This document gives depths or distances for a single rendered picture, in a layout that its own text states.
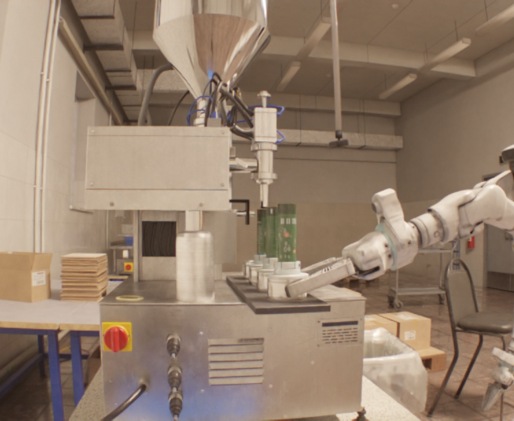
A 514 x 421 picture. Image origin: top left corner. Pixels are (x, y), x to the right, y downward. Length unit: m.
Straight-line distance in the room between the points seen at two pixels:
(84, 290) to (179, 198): 1.79
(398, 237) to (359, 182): 11.33
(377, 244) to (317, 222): 10.89
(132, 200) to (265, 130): 0.33
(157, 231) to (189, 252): 0.34
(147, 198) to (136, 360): 0.29
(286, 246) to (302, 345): 0.20
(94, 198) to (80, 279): 1.75
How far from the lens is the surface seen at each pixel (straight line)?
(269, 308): 0.69
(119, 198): 0.82
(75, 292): 2.57
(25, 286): 2.57
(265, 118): 0.98
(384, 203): 0.80
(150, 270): 1.15
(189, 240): 0.81
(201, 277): 0.82
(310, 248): 11.61
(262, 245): 0.96
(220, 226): 1.13
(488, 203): 0.90
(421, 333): 3.87
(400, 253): 0.80
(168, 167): 0.82
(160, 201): 0.81
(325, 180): 11.79
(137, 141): 0.83
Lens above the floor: 1.15
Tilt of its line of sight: 2 degrees up
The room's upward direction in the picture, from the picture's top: straight up
